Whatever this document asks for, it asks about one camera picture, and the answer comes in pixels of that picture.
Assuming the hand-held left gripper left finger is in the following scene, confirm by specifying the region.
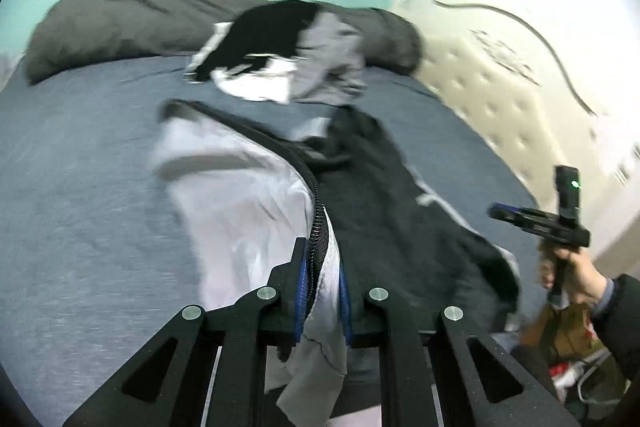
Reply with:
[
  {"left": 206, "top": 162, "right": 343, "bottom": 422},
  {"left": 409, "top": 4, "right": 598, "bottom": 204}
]
[{"left": 62, "top": 237, "right": 308, "bottom": 427}]

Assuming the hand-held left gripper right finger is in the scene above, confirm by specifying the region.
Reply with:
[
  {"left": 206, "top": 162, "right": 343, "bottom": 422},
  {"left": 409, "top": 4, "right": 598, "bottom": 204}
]
[{"left": 337, "top": 267, "right": 581, "bottom": 427}]

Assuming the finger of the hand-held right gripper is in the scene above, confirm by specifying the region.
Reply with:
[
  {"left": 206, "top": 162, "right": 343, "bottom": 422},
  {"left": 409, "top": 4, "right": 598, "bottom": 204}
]
[{"left": 487, "top": 203, "right": 537, "bottom": 234}]

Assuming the light grey jacket black lining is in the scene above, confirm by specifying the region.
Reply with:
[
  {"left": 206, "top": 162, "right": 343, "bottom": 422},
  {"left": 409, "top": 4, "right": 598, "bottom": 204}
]
[{"left": 150, "top": 99, "right": 523, "bottom": 427}]

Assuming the person's right forearm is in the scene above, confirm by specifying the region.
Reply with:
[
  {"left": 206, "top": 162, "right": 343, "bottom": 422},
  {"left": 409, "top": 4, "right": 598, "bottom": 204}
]
[{"left": 590, "top": 274, "right": 640, "bottom": 383}]

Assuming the person's right hand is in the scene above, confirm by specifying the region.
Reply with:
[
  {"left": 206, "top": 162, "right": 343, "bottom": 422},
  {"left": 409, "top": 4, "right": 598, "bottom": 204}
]
[{"left": 537, "top": 239, "right": 609, "bottom": 309}]

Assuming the brown bag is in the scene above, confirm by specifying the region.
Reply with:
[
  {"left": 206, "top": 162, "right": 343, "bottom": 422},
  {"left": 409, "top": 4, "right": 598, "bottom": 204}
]
[{"left": 522, "top": 302, "right": 601, "bottom": 358}]

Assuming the cream tufted headboard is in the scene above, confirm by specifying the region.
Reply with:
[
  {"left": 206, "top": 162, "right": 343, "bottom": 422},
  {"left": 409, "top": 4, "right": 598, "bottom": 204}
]
[{"left": 390, "top": 0, "right": 640, "bottom": 268}]

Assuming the grey sweater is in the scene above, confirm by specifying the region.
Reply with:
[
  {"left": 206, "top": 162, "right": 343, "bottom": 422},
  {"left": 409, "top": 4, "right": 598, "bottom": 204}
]
[{"left": 290, "top": 9, "right": 368, "bottom": 105}]

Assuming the bed with blue sheet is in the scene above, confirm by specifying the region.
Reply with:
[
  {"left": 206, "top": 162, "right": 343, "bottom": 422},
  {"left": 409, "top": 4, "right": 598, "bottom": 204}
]
[{"left": 0, "top": 52, "right": 541, "bottom": 427}]

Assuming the black and white ruffled garment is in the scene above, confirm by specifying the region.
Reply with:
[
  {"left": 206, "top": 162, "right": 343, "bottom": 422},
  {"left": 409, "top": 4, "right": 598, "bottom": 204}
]
[{"left": 184, "top": 0, "right": 326, "bottom": 102}]

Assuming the dark grey rolled duvet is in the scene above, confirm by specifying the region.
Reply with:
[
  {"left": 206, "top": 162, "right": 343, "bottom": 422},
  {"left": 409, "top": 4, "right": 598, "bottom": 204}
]
[{"left": 25, "top": 0, "right": 423, "bottom": 85}]

